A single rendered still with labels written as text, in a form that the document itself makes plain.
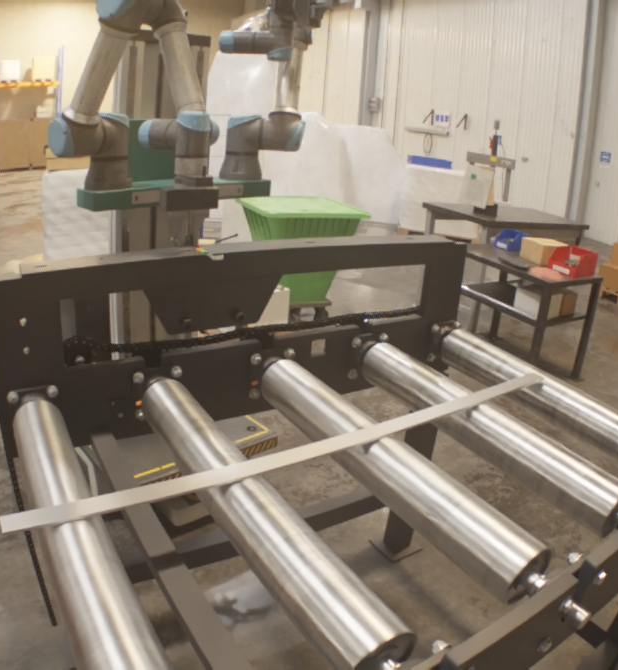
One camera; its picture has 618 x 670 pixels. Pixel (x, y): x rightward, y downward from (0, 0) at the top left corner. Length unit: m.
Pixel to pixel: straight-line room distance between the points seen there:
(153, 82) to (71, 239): 2.88
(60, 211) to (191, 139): 3.46
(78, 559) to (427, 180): 7.52
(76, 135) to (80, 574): 1.16
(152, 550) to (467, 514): 0.53
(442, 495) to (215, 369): 0.66
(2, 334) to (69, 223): 3.53
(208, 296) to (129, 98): 0.85
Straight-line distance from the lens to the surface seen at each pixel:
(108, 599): 0.74
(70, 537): 0.84
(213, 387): 1.39
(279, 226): 3.79
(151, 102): 2.00
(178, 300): 1.28
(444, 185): 7.99
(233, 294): 1.33
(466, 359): 1.64
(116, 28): 1.50
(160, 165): 1.93
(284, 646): 1.84
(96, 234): 4.67
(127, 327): 2.04
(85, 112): 1.59
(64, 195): 4.66
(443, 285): 1.73
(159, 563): 0.98
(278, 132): 1.93
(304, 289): 4.08
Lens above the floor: 1.46
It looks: 22 degrees down
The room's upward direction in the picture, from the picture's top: 4 degrees clockwise
